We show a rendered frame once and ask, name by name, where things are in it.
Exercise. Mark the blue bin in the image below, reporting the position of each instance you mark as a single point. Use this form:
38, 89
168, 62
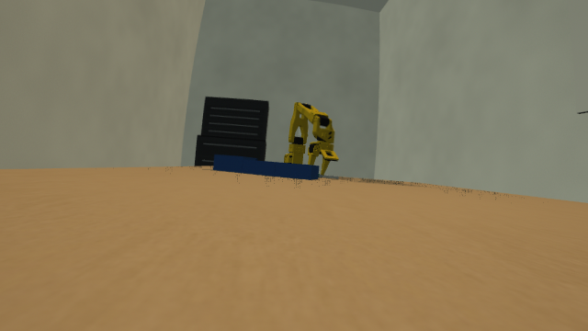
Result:
250, 165

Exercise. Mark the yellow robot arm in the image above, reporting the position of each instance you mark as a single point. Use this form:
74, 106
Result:
308, 112

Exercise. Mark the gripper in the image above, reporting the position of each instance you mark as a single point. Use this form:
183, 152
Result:
320, 147

